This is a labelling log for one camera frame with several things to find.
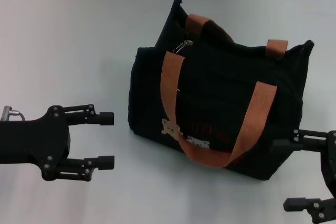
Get silver zipper pull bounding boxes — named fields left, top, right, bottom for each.
left=172, top=39, right=194, bottom=55

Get black food bag orange handles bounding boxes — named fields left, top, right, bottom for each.
left=127, top=0, right=315, bottom=182

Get left gripper connector cable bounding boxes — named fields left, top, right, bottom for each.
left=1, top=105, right=26, bottom=122

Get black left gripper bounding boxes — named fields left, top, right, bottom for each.
left=0, top=104, right=116, bottom=183

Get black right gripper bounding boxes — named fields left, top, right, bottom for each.
left=271, top=129, right=336, bottom=224

